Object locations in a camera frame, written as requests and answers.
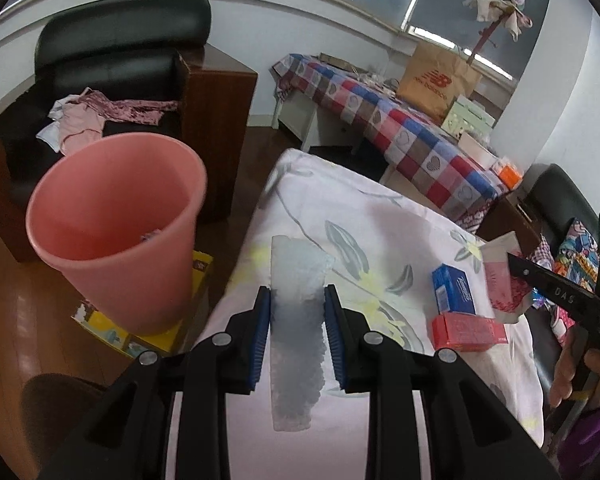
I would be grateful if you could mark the person's right hand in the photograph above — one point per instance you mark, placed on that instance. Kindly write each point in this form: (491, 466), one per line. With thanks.
(567, 375)

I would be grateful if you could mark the dark wooden side table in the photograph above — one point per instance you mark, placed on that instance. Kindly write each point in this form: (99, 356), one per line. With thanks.
(215, 125)

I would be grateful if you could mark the brown wooden end table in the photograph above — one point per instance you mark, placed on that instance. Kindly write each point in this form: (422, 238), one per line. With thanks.
(505, 215)

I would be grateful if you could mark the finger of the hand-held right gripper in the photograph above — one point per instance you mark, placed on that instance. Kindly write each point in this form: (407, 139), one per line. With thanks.
(560, 292)

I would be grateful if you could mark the black leather armchair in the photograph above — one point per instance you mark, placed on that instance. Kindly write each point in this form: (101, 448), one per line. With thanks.
(105, 25)

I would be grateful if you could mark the red cardboard box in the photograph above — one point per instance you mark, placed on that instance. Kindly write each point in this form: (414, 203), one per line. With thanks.
(467, 332)

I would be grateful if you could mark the colourful patterned cushion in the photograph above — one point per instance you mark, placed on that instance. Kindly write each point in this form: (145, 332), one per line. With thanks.
(577, 250)

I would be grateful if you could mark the checked tablecloth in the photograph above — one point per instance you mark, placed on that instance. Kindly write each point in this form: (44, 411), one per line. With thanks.
(405, 130)

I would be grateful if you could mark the brown paper bag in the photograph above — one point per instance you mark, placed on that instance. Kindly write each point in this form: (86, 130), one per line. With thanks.
(430, 85)

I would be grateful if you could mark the flat brown tray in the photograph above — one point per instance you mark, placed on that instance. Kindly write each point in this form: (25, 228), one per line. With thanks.
(335, 59)

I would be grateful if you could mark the blue and white box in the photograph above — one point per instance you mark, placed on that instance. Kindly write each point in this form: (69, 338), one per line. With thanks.
(452, 290)

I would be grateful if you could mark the pale pink garment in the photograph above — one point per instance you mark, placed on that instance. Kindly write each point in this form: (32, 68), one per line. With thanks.
(80, 127)

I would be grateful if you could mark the pink plastic bin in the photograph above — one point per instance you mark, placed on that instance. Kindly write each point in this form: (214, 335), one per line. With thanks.
(130, 285)

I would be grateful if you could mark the orange packet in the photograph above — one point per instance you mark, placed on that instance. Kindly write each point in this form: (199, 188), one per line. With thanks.
(511, 176)

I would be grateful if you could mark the pale green box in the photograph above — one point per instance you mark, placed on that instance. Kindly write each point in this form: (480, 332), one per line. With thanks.
(467, 117)

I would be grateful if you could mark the red dotted plastic bag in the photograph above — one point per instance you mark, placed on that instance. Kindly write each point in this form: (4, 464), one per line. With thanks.
(500, 285)

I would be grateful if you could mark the white cloth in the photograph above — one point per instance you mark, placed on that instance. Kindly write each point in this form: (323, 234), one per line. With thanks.
(50, 135)

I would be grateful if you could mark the black leather sofa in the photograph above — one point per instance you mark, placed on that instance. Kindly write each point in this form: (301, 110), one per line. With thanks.
(555, 185)

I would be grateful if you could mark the pink floral tablecloth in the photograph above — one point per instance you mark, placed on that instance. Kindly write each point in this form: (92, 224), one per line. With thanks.
(380, 220)

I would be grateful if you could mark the person's right forearm purple sleeve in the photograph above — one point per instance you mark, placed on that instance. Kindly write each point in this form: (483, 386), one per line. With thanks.
(595, 435)

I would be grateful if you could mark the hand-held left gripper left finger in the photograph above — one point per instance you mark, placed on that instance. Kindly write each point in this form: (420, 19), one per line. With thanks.
(262, 330)

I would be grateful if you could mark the mauve garment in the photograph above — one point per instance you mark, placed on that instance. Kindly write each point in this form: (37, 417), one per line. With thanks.
(130, 110)

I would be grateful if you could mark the clear bubble wrap strip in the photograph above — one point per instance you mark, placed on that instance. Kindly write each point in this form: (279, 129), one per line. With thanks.
(297, 320)

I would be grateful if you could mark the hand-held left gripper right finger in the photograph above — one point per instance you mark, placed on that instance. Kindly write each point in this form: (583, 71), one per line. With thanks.
(332, 330)

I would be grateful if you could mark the red coat rack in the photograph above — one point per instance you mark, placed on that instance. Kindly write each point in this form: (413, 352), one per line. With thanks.
(477, 40)

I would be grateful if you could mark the pale pink box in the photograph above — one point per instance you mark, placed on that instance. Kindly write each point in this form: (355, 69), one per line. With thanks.
(477, 147)

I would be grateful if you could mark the yellow cardboard box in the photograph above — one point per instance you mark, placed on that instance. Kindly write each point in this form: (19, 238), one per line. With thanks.
(105, 332)

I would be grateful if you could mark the dark brown stool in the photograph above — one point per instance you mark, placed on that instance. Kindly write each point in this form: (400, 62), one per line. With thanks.
(55, 400)

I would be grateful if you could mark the white table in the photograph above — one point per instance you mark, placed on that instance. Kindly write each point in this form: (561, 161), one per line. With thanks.
(300, 115)

